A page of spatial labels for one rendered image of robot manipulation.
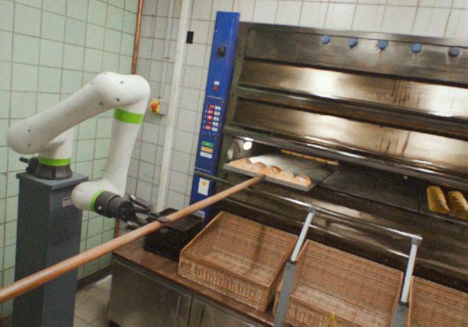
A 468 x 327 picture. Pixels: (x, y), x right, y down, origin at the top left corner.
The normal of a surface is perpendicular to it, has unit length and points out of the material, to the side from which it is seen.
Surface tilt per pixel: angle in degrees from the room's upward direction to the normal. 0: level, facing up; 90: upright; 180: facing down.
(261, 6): 90
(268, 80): 70
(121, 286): 90
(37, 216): 90
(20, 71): 90
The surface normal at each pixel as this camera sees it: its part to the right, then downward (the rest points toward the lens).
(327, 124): -0.37, -0.24
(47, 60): 0.88, 0.22
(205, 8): -0.45, 0.10
